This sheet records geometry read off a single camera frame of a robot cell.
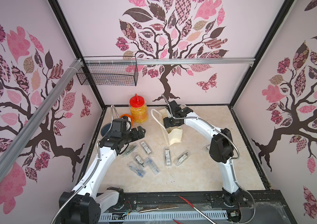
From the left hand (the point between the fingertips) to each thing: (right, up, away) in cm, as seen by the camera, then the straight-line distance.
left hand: (139, 135), depth 80 cm
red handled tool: (+29, -36, -8) cm, 47 cm away
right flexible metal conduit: (+43, -8, -22) cm, 49 cm away
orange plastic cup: (-4, +10, -5) cm, 12 cm away
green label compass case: (-9, -11, +12) cm, 19 cm away
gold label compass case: (-2, -17, +8) cm, 19 cm away
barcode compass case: (+17, -15, +10) cm, 25 cm away
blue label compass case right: (+8, -21, +5) cm, 23 cm away
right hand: (+17, +8, +14) cm, 23 cm away
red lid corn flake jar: (-4, +16, +20) cm, 26 cm away
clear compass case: (+26, -15, +8) cm, 31 cm away
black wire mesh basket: (-35, +49, +42) cm, 74 cm away
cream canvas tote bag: (+21, 0, +10) cm, 23 cm away
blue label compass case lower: (-1, -23, +3) cm, 23 cm away
